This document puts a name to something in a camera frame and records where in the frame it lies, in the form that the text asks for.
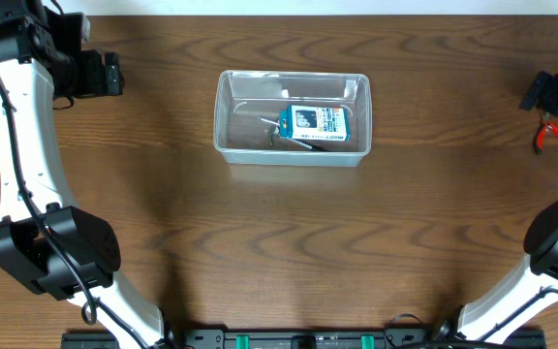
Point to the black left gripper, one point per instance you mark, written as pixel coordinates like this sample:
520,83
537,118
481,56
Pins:
111,74

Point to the clear plastic container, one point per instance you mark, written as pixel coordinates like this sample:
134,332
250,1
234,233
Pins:
243,96

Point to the screwdriver yellow collar black handle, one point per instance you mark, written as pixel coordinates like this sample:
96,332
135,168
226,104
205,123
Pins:
269,121

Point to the small claw hammer black handle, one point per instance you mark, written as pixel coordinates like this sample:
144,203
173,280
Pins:
273,133

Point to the blue white screwdriver box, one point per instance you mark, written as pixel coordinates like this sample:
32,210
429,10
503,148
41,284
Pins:
306,123

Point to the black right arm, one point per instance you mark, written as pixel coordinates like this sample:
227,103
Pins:
532,285

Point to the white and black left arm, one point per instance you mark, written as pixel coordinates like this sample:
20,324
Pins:
47,243

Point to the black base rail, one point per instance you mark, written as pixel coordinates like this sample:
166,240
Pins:
218,339

